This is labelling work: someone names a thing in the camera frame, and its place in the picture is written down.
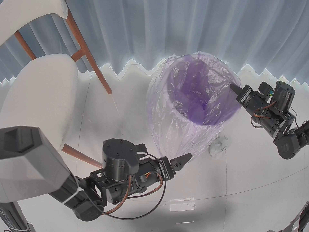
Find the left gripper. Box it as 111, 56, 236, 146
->
141, 153, 192, 187

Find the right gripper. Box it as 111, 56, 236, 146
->
229, 82, 274, 116

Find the purple plastic bag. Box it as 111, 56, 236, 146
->
147, 50, 244, 164

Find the white trash bin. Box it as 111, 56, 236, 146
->
154, 57, 239, 158

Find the crumpled white paper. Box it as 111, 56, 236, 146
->
209, 135, 229, 158

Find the white curtain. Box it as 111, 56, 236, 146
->
0, 0, 309, 87

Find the white chair with wooden legs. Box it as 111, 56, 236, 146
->
0, 0, 113, 168

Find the black cable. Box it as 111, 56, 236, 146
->
101, 152, 167, 220

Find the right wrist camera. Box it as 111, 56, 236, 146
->
258, 81, 275, 98

